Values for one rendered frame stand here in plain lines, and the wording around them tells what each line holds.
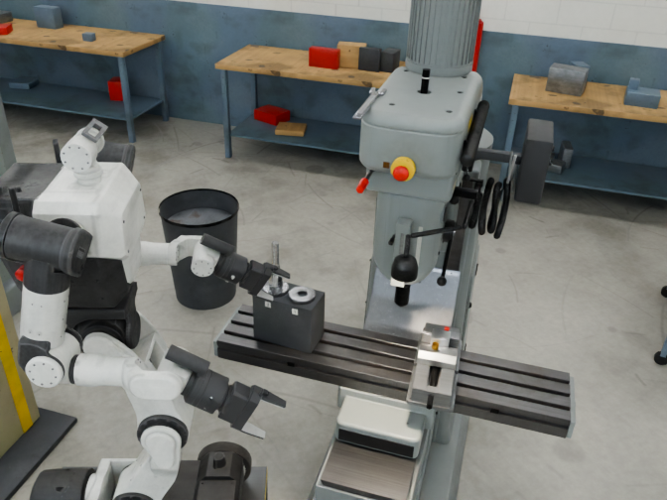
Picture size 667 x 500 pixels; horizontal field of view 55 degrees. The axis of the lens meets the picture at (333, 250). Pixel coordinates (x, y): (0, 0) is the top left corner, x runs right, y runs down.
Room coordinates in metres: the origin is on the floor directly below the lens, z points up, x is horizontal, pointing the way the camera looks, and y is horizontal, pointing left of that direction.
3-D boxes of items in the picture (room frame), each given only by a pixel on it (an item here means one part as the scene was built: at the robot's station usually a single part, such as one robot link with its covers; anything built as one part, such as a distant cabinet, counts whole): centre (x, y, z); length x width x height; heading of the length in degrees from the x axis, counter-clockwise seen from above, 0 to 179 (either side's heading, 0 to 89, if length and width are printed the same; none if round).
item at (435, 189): (1.74, -0.24, 1.68); 0.34 x 0.24 x 0.10; 165
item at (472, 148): (1.69, -0.38, 1.79); 0.45 x 0.04 x 0.04; 165
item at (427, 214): (1.70, -0.23, 1.47); 0.21 x 0.19 x 0.32; 75
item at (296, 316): (1.79, 0.15, 1.06); 0.22 x 0.12 x 0.20; 69
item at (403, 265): (1.45, -0.19, 1.49); 0.07 x 0.07 x 0.06
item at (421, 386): (1.63, -0.36, 1.02); 0.35 x 0.15 x 0.11; 167
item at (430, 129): (1.71, -0.23, 1.81); 0.47 x 0.26 x 0.16; 165
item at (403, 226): (1.59, -0.20, 1.44); 0.04 x 0.04 x 0.21; 75
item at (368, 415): (1.70, -0.23, 0.82); 0.50 x 0.35 x 0.12; 165
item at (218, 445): (1.60, 0.37, 0.50); 0.20 x 0.05 x 0.20; 93
